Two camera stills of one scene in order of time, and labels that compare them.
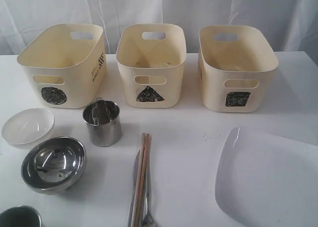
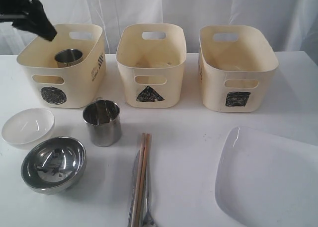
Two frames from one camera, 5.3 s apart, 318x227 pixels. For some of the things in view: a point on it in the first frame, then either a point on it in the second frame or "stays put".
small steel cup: (20, 216) → (68, 57)
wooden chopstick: (143, 179) stays put
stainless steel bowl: (52, 165) stays put
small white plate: (25, 128) stays put
